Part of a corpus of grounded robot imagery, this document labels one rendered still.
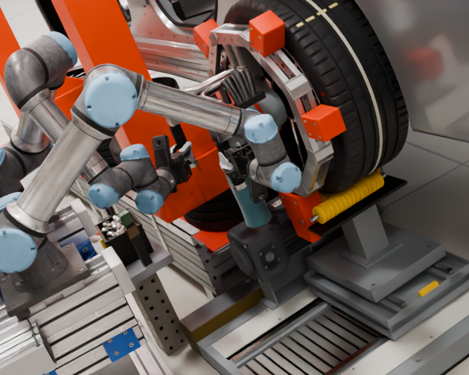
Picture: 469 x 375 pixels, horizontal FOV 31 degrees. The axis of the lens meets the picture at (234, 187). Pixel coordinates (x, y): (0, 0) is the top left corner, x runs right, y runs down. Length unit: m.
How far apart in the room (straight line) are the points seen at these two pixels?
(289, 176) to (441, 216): 1.48
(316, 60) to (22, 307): 1.00
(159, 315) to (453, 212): 1.22
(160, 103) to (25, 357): 0.69
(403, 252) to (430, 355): 0.40
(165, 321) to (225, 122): 1.26
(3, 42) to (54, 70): 2.30
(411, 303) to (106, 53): 1.25
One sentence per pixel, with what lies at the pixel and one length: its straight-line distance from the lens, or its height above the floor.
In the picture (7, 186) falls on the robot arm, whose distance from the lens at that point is 2.66.
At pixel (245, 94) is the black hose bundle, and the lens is 2.34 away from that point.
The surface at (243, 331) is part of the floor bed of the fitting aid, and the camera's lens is 3.07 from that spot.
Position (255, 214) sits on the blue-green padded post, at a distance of 2.76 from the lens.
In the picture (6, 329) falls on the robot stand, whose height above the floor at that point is 0.76.
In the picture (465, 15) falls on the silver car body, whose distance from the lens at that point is 1.99.
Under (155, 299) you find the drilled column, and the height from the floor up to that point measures 0.23.
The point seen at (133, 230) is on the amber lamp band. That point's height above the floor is 0.60.
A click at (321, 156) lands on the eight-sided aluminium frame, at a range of 2.42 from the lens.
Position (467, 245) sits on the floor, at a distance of 3.24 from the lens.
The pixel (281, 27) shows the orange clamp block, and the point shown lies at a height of 1.12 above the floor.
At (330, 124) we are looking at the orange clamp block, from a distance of 2.31.
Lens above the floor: 1.66
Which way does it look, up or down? 22 degrees down
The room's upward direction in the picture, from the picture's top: 23 degrees counter-clockwise
